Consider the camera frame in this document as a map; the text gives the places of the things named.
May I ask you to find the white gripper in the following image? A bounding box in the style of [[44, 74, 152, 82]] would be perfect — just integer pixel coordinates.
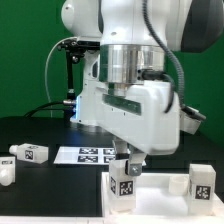
[[95, 81, 180, 176]]

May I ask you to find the white square table top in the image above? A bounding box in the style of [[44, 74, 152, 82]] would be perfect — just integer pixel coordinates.
[[101, 172, 224, 224]]

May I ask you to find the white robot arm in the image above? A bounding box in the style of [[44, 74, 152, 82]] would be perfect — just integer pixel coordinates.
[[61, 0, 224, 176]]

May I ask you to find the white marker sheet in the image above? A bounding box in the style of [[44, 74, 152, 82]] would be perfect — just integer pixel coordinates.
[[54, 146, 115, 165]]

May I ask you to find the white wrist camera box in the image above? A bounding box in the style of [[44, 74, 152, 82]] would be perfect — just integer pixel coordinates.
[[180, 106, 206, 135]]

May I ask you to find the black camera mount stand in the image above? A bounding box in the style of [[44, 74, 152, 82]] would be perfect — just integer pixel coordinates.
[[57, 37, 100, 123]]

